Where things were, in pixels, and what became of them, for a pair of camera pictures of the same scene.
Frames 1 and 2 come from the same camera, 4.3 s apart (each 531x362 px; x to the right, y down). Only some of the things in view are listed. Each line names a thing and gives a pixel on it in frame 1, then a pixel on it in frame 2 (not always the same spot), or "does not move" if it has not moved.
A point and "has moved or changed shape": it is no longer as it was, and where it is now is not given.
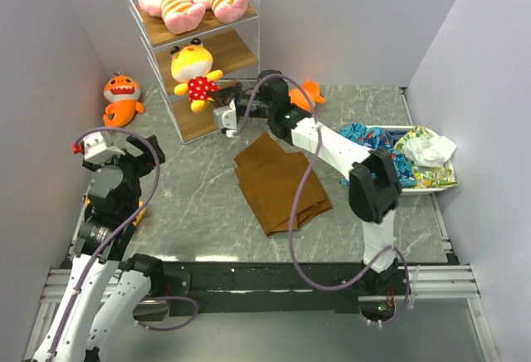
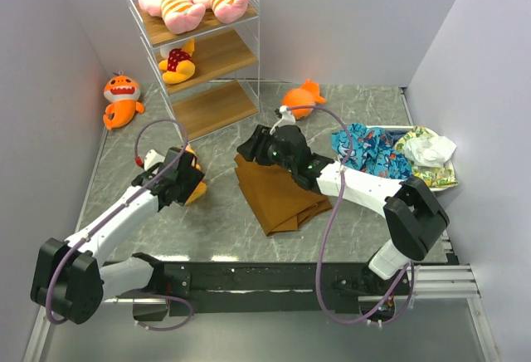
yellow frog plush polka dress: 190,66 has moved or changed shape
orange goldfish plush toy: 313,89 does not move
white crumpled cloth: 429,150 does not move
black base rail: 262,286 does not move
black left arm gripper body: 133,167 → 188,183
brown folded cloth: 270,178 does not move
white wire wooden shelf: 201,26 does not move
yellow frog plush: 136,220 has moved or changed shape
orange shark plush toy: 123,92 does not move
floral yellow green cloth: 426,176 does not move
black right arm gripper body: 258,110 → 269,152
